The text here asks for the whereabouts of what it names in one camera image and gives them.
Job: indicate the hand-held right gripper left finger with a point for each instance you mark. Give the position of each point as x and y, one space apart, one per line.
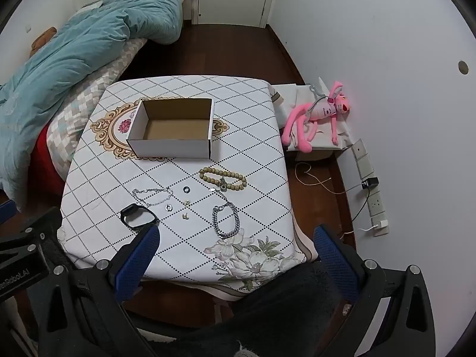
137 258

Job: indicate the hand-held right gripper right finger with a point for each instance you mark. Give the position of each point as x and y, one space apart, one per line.
334 260

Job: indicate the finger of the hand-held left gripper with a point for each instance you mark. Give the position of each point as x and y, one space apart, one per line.
35 230
5 211

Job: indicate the black wrist band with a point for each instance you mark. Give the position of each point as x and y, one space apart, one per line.
141 224

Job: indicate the cardboard box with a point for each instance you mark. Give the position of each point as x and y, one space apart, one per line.
169 128

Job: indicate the white charger plug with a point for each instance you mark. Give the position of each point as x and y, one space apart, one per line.
382 227

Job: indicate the red cloth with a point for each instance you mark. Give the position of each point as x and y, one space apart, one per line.
41 156

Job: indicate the black charger plug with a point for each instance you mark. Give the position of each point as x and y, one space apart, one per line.
370 183

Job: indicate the checkered bed sheet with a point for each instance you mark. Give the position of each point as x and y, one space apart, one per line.
93 93

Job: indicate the pink plush toy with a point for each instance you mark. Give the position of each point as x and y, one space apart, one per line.
321 111

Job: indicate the light blue quilt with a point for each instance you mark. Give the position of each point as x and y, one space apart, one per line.
74 63

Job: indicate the white cloth-covered box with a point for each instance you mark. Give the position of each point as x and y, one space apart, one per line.
293 98

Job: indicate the floral diamond-pattern tablecloth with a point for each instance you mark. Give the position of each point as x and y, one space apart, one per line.
241 119

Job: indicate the grey clothes hanger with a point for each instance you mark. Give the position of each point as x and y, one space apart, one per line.
316 90

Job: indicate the brown plush object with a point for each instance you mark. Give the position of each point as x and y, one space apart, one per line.
42 39

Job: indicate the white wall socket panel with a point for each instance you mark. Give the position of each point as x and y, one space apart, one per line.
376 203

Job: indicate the beige wall socket panel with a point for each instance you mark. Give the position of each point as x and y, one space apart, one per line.
363 160

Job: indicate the round wall hole cap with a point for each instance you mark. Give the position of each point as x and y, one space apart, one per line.
463 67

